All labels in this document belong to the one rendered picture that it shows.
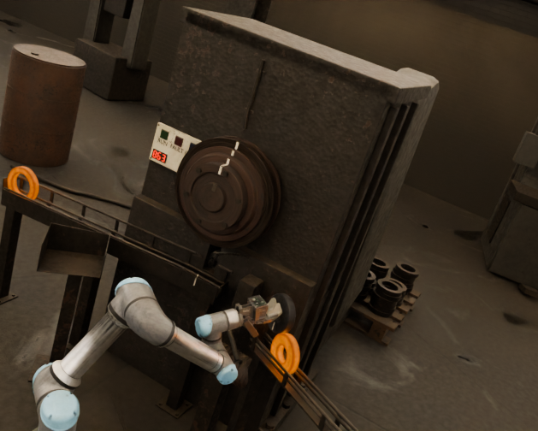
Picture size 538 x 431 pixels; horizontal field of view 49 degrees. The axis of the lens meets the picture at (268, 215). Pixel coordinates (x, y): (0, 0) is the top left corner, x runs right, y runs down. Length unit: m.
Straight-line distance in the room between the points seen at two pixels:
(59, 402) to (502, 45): 7.14
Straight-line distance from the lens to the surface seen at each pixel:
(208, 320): 2.19
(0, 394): 2.97
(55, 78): 5.10
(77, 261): 2.79
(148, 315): 1.93
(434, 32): 8.37
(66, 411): 2.06
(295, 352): 2.27
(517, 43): 8.25
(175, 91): 2.74
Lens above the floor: 1.97
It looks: 21 degrees down
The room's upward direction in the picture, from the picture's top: 19 degrees clockwise
